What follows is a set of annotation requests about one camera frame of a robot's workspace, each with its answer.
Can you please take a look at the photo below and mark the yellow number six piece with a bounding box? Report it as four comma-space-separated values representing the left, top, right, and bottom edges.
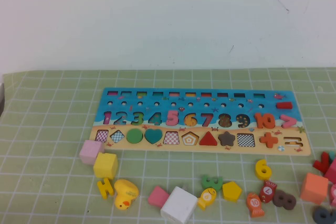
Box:
255, 158, 272, 182

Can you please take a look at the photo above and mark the pink number five piece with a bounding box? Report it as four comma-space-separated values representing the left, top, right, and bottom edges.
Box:
165, 110, 180, 127

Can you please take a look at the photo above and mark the wooden number shape puzzle board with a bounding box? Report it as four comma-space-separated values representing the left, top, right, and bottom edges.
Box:
88, 87, 311, 156

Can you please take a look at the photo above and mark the teal heart piece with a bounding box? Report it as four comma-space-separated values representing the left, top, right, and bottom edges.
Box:
144, 129, 163, 145

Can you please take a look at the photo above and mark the green circle piece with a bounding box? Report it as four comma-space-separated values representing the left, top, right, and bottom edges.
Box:
125, 129, 144, 145

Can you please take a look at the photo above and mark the red triangle piece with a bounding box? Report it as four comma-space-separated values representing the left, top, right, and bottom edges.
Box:
198, 131, 218, 146

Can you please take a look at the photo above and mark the brown star piece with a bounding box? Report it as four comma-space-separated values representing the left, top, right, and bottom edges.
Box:
217, 131, 236, 147

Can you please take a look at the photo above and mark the green number three piece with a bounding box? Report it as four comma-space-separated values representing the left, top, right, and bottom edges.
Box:
201, 174, 224, 193

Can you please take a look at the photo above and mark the orange number ten piece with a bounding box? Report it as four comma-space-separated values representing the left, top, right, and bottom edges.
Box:
254, 112, 276, 130

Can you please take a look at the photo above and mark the pink flat wooden piece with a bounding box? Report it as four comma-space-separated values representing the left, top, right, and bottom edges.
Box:
148, 186, 171, 208

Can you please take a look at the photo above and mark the orange plus sign piece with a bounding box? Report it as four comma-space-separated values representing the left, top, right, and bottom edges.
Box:
259, 132, 278, 148

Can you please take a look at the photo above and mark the yellow H-shaped wooden piece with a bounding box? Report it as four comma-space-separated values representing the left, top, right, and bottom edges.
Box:
97, 177, 115, 200

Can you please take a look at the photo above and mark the yellow pentagon piece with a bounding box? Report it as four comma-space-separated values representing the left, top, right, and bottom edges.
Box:
222, 181, 243, 202

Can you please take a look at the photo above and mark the red minus sign piece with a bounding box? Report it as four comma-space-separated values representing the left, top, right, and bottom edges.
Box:
276, 101, 293, 110

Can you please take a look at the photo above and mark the pink greater-than sign piece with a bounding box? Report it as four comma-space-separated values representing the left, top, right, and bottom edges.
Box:
279, 114, 297, 129

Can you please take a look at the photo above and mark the brown number eight piece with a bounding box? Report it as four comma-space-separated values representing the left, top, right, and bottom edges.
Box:
272, 189, 297, 211

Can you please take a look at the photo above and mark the red V-shaped sign piece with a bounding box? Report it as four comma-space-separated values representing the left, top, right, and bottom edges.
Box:
312, 152, 332, 174

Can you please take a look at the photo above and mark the dark grey number piece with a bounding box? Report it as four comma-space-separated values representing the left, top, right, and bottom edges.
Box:
313, 206, 336, 224

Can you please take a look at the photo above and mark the yellow wooden cube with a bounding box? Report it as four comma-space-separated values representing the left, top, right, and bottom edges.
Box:
93, 152, 119, 180

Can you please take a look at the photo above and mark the pink wooden cube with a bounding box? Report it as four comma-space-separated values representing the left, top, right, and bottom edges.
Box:
79, 140, 105, 166

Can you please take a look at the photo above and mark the yellow rubber duck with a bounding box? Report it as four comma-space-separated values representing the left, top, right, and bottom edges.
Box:
113, 179, 139, 211

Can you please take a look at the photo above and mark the white cube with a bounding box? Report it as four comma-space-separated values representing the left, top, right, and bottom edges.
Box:
160, 186, 198, 224

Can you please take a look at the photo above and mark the yellow wooden fish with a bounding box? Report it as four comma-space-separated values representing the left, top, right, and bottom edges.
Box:
197, 187, 218, 211

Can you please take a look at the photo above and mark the green checked table mat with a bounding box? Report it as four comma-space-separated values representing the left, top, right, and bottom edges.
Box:
0, 68, 336, 224

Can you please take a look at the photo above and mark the red wooden fish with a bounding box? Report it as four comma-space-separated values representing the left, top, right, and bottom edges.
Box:
259, 179, 278, 204

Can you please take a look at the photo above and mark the orange wooden fish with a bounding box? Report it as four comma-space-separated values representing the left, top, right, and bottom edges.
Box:
246, 191, 265, 218

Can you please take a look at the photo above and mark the grey object at edge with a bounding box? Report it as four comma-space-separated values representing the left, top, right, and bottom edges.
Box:
0, 82, 5, 116

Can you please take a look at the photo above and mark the orange wooden cube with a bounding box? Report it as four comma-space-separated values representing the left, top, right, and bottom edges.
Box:
300, 173, 329, 206

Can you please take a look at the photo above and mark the magenta wooden block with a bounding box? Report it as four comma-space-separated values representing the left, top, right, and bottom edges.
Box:
324, 157, 336, 184

